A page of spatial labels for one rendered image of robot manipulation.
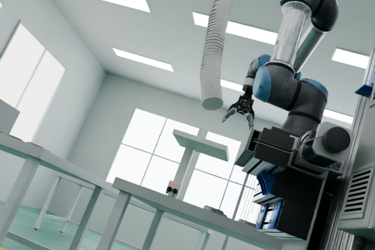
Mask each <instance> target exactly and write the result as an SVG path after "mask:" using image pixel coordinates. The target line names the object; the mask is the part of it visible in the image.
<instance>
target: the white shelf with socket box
mask: <svg viewBox="0 0 375 250"><path fill-rule="evenodd" d="M172 134H173V135H174V137H175V139H176V140H177V142H178V144H179V145H180V146H181V147H184V148H185V151H184V153H183V156H182V158H181V161H180V164H179V166H178V169H177V172H176V175H175V177H174V180H173V181H171V180H170V181H169V183H168V186H167V188H166V191H165V193H166V194H168V196H172V197H173V198H178V197H179V194H180V191H181V188H182V184H183V182H184V179H185V176H186V173H187V171H188V168H189V165H190V163H191V159H192V157H193V154H194V152H195V151H196V152H199V153H202V154H205V155H208V156H211V157H214V158H217V159H220V160H223V161H226V162H228V161H229V151H228V146H226V145H223V144H221V143H217V142H214V141H211V140H208V139H205V138H202V137H199V136H196V135H193V134H189V133H186V132H183V131H180V130H178V129H174V130H173V132H172Z"/></svg>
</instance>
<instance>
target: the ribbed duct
mask: <svg viewBox="0 0 375 250"><path fill-rule="evenodd" d="M233 3H234V0H214V3H213V5H212V9H211V10H210V15H209V18H208V26H207V30H206V37H205V44H204V50H203V57H202V62H201V68H200V88H201V101H202V106H203V108H204V109H206V110H217V109H219V108H221V107H222V106H223V95H222V86H221V64H222V56H223V48H224V40H225V33H226V30H227V25H228V21H229V18H230V13H231V11H232V7H233Z"/></svg>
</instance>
